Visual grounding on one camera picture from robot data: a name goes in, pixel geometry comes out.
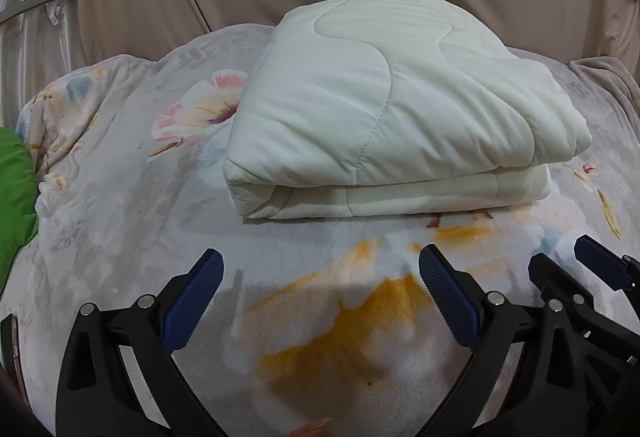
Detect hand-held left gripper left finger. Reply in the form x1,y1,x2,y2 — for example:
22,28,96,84
55,248,226,437

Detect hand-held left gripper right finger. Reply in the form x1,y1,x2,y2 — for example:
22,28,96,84
417,244,588,437

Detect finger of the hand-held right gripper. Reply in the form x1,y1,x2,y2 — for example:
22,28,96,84
528,253,608,338
573,236,640,305

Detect white quilted comforter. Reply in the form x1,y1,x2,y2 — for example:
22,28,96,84
223,0,593,221

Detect grey floral fleece blanket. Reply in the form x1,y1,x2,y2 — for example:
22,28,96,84
0,24,640,437

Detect smartphone with lit screen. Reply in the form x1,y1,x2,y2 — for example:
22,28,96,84
0,314,21,400

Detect green pillow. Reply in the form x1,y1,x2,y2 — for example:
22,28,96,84
0,126,40,288

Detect silver striped curtain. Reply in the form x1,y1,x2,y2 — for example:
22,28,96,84
0,0,88,128

